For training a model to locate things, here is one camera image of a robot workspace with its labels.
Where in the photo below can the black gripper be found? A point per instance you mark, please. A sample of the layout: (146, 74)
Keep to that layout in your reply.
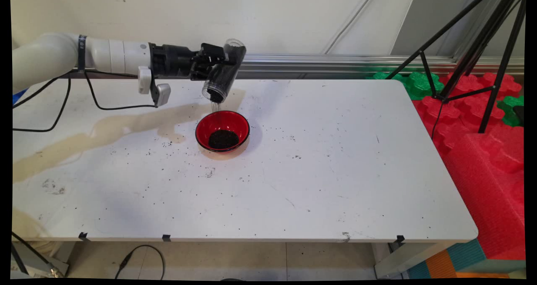
(172, 61)

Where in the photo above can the clear jar with black granules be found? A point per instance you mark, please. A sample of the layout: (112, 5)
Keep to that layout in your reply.
(224, 77)

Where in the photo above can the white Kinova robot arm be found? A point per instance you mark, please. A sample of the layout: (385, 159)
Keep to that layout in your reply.
(109, 56)

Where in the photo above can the red bowl with black rim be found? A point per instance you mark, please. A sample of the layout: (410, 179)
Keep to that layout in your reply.
(205, 127)

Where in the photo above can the black granule pile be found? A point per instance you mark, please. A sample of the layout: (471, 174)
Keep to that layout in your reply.
(223, 139)

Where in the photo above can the blue object behind table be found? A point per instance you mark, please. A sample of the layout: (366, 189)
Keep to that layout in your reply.
(17, 97)

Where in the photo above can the green foam puzzle piece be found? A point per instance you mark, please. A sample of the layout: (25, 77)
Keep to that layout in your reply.
(511, 108)
(419, 85)

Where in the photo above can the red foam puzzle mat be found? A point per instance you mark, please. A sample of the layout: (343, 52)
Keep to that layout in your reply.
(457, 108)

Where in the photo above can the grey table leg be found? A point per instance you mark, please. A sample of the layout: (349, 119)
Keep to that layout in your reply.
(37, 263)
(402, 260)

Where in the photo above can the black tripod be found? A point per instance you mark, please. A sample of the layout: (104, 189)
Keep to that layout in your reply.
(476, 45)

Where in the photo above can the blue foam floor tile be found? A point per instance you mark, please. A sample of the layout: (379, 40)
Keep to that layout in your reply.
(419, 271)

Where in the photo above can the orange foam floor tile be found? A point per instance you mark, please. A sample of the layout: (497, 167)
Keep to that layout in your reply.
(440, 265)

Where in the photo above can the teal foam floor tile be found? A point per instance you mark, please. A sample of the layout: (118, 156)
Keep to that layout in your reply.
(467, 255)

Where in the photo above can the white grey wrist camera box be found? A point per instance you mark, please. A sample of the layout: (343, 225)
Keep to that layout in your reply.
(163, 94)

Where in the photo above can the aluminium wall rail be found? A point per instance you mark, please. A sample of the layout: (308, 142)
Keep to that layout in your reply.
(335, 62)

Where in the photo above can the white wall conduit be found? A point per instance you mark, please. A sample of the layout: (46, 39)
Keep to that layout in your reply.
(350, 21)

